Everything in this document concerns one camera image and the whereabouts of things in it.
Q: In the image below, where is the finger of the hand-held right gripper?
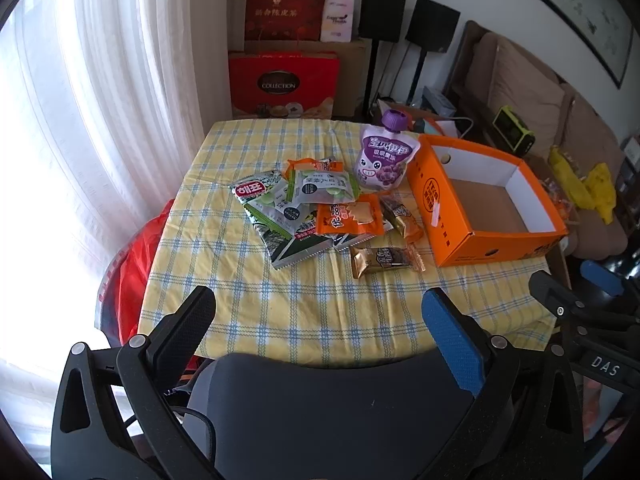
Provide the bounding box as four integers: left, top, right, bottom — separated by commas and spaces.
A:
529, 270, 640, 333
580, 259, 640, 306

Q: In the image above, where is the brown sofa cushion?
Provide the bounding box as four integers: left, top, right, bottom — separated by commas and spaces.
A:
487, 35, 576, 147
560, 85, 632, 183

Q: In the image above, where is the pink white package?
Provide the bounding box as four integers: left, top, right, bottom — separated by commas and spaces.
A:
320, 0, 357, 43

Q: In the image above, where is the yellow plastic bag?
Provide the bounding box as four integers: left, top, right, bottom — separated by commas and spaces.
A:
547, 145, 592, 211
585, 162, 617, 226

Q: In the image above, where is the red plastic bag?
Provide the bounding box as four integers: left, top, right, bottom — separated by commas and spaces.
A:
102, 199, 201, 346

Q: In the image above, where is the orange cracker snack packet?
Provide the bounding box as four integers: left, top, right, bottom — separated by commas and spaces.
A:
315, 195, 386, 237

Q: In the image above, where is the white sheer curtain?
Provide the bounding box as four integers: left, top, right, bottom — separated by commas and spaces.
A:
0, 0, 251, 371

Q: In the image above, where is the black speaker stand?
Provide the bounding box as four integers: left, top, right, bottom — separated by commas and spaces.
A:
407, 50, 431, 107
366, 41, 382, 111

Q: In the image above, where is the black cable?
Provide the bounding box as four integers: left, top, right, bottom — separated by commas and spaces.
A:
162, 389, 213, 423

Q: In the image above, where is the white grey small box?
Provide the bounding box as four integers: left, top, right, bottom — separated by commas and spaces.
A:
422, 86, 459, 116

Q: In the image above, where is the brown candy packet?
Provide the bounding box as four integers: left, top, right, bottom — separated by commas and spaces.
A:
349, 244, 427, 280
380, 195, 424, 241

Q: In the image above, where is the clear green pea snack packet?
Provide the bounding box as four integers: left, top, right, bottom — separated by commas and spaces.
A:
246, 184, 317, 237
291, 168, 362, 207

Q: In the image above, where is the yellow-green black device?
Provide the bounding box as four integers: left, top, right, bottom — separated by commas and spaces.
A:
492, 105, 537, 154

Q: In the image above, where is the framed ink painting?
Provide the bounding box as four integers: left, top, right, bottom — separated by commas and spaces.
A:
484, 0, 636, 90

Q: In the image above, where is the yellow plaid tablecloth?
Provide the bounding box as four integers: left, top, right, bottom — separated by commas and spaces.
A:
137, 119, 556, 368

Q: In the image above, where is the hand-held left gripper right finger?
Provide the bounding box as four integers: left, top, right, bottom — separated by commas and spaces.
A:
415, 287, 584, 480

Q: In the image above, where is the brown sofa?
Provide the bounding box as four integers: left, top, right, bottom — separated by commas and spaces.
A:
450, 20, 640, 262

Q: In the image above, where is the dark red gift bag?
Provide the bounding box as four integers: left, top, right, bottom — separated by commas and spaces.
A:
244, 0, 330, 43

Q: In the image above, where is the orange cardboard box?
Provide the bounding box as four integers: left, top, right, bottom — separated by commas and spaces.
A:
406, 134, 570, 268

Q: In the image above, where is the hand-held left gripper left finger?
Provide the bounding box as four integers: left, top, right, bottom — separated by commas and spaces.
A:
50, 285, 221, 480

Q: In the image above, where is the red gift box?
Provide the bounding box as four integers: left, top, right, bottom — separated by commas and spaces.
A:
228, 51, 341, 121

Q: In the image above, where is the purple drink pouch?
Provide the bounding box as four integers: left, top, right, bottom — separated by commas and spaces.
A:
353, 109, 412, 192

